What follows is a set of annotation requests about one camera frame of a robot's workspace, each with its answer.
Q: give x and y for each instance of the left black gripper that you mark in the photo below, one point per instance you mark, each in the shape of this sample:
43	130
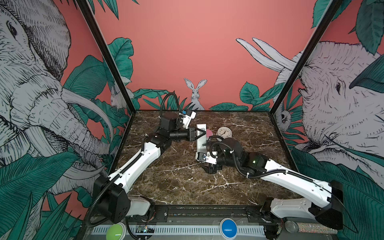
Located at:
191	132

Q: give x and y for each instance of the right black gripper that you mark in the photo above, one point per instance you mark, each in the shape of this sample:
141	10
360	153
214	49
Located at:
212	170

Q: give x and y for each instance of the white remote control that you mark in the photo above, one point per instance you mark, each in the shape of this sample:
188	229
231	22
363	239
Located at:
201	139

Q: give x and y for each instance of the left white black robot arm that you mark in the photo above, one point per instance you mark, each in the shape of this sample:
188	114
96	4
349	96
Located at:
111	201

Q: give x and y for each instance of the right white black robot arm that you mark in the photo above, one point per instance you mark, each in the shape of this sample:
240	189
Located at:
321	201

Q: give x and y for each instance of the pink push button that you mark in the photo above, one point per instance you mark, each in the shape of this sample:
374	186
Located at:
209	133

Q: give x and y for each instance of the white round alarm clock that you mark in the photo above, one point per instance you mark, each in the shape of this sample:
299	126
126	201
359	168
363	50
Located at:
225	132

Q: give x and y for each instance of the blue push button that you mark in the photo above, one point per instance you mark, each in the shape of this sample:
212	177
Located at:
228	229

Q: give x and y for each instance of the small green circuit board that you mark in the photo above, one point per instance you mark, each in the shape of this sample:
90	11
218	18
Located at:
145	229

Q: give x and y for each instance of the glittery silver microphone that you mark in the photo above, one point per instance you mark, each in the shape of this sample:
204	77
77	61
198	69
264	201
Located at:
312	228

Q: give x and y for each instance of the green push button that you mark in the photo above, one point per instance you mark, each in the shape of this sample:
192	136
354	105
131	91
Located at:
116	232

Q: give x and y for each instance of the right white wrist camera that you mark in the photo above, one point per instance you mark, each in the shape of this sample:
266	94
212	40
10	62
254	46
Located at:
205	158

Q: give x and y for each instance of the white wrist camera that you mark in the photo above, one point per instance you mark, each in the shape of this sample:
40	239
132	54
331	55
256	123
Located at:
186	117
205	158

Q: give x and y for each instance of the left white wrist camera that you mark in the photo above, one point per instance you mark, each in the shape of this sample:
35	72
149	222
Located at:
186	117

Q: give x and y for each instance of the black front mounting rail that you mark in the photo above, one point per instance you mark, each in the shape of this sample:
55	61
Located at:
163	213

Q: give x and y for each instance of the white slotted cable duct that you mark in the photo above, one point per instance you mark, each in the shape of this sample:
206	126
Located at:
178	230

